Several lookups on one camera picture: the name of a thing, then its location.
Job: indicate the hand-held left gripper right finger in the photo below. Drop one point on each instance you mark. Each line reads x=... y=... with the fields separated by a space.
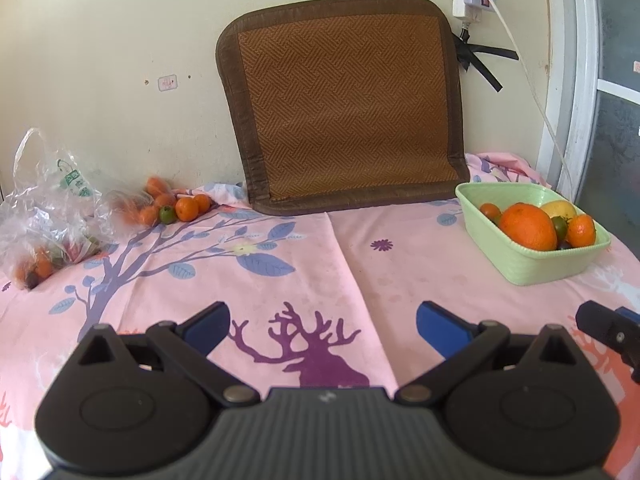
x=440 y=332

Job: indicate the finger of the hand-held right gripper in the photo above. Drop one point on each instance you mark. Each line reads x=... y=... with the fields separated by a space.
x=607 y=332

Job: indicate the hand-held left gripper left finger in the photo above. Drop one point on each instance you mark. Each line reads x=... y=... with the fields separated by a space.
x=210 y=327

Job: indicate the light green plastic basket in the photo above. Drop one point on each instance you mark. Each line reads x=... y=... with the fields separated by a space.
x=530 y=270

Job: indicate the small orange tangerine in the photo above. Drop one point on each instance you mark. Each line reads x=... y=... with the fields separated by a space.
x=42 y=266
x=490 y=211
x=581 y=230

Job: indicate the green plum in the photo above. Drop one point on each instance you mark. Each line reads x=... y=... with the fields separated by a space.
x=559 y=227

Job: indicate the large orange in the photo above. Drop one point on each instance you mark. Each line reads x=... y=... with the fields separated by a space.
x=528 y=226

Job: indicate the pink printed bedsheet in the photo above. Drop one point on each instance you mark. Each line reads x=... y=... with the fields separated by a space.
x=375 y=270

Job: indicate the pile of tangerines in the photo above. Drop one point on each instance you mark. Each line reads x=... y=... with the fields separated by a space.
x=186 y=208

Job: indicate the green round fruit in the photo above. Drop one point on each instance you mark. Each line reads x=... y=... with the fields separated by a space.
x=166 y=214

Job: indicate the yellow lemon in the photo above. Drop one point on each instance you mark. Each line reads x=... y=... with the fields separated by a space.
x=559 y=208

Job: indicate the clear plastic bag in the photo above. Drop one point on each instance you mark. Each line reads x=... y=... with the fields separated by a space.
x=50 y=210

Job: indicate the white framed glass door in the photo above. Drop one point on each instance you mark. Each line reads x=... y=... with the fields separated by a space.
x=615 y=110

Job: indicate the brown woven seat mat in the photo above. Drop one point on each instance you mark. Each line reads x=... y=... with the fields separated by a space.
x=345 y=105

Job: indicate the black tape strip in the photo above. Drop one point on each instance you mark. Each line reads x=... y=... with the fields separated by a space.
x=484 y=71
x=492 y=52

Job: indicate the small pink wall sticker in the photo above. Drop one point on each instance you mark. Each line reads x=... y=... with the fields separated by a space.
x=167 y=82

